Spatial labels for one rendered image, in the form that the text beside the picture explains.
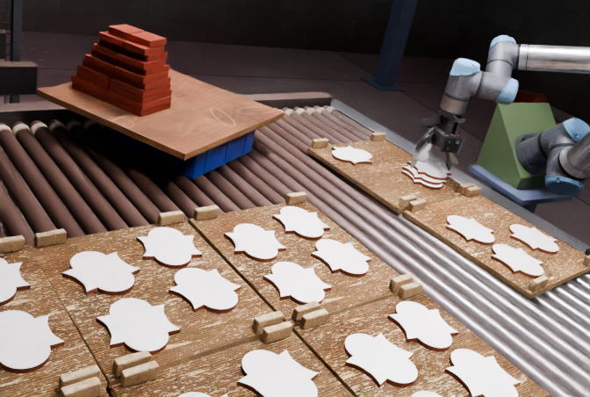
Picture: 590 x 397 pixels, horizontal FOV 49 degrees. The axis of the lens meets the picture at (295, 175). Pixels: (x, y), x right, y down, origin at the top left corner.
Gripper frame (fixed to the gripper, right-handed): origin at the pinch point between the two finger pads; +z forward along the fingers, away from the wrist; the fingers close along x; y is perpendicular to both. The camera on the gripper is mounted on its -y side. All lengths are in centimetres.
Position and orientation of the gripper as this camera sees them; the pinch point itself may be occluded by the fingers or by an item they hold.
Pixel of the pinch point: (428, 167)
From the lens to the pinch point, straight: 206.9
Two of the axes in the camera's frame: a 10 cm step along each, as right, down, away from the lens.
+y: 3.1, 4.6, -8.3
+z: -2.0, 8.9, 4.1
